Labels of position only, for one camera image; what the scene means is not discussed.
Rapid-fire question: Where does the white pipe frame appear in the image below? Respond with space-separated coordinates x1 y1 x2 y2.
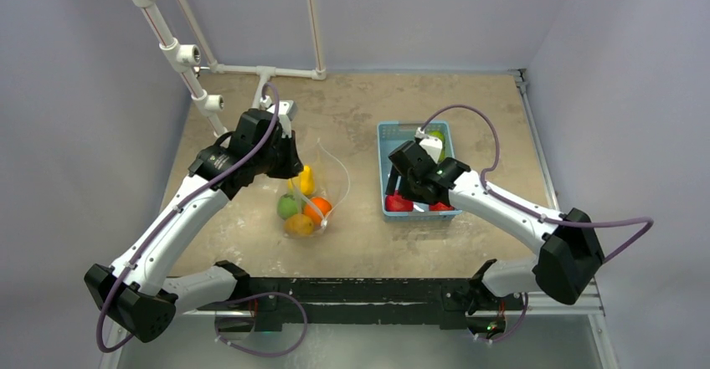
131 0 327 136

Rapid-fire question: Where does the green pear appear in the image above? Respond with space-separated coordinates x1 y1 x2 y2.
428 131 446 145

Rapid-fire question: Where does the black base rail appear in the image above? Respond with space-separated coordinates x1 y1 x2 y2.
197 276 525 335

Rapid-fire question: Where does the aluminium frame rail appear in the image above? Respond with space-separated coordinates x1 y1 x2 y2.
512 69 619 368

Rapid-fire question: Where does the orange mango fruit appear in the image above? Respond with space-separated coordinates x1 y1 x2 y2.
284 213 315 238

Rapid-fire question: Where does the red apple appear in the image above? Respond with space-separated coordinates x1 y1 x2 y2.
384 191 414 213

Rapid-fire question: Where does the clear zip top bag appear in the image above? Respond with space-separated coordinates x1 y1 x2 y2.
276 140 351 238

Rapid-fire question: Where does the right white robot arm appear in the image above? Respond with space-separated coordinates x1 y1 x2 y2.
386 140 605 311

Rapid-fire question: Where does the light blue plastic basket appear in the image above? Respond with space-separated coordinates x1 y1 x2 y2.
377 120 465 222

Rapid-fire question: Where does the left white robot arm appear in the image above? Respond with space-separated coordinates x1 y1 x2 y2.
84 101 303 352

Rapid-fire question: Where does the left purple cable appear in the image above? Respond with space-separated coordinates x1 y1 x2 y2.
95 82 309 359

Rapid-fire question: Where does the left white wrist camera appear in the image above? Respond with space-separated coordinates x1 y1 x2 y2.
259 95 297 138

